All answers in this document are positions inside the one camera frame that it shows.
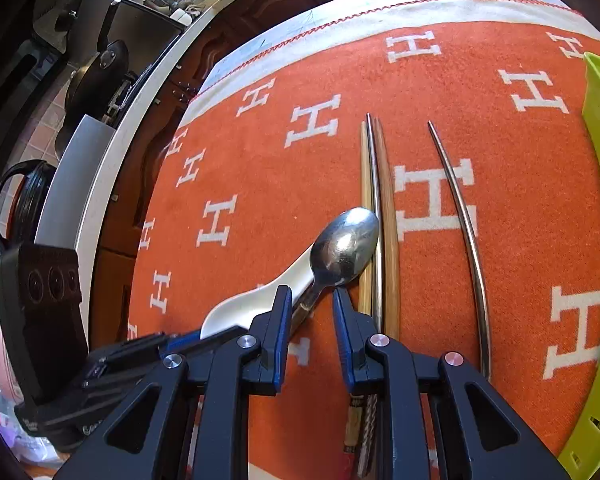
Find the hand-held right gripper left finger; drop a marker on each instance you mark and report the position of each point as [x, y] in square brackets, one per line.
[282, 320]

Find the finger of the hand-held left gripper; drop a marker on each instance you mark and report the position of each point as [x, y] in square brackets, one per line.
[115, 372]
[135, 345]

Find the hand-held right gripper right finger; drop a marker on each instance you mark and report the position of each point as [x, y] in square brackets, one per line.
[342, 330]

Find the white ceramic spoon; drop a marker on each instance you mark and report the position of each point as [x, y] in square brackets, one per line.
[250, 305]

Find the oval metal spoon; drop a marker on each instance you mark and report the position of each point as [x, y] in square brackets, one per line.
[345, 247]

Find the black kettle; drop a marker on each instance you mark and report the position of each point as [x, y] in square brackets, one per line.
[27, 200]

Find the brown bamboo chopstick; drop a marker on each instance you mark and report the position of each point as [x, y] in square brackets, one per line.
[365, 170]
[387, 210]

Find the orange letter-print blanket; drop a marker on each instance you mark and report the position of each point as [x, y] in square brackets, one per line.
[260, 170]

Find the metal chopstick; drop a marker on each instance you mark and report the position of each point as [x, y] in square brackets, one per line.
[375, 170]
[472, 250]

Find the black frying pan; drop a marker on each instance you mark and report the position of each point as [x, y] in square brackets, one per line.
[97, 77]

